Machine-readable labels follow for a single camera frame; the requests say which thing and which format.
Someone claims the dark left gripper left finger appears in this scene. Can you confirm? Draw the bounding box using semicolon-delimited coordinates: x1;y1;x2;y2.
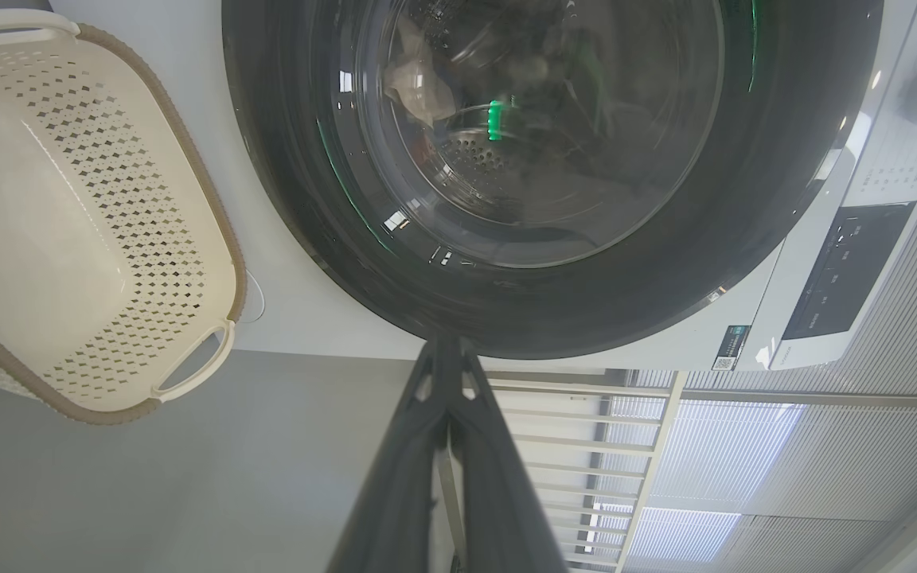
326;333;460;573

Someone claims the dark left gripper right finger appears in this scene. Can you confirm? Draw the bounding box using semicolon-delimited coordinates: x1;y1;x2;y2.
446;339;572;573

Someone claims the dark round washing machine door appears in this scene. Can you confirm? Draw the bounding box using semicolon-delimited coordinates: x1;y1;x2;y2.
220;0;886;361

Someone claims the cream garment with cartoon face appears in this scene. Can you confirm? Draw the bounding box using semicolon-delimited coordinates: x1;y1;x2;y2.
382;14;460;128

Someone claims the white washing machine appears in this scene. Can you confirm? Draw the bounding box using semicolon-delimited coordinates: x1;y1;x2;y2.
49;0;917;376

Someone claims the cream perforated laundry basket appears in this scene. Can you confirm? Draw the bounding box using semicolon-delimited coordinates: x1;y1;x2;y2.
0;8;249;426

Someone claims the white slatted railing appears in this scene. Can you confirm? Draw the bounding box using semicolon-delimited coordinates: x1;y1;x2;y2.
435;369;687;573

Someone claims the QR code sticker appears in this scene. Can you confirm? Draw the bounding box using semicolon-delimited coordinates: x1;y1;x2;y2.
711;324;751;373

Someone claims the black washer control panel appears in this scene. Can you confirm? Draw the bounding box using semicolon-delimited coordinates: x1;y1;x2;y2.
780;201;917;342

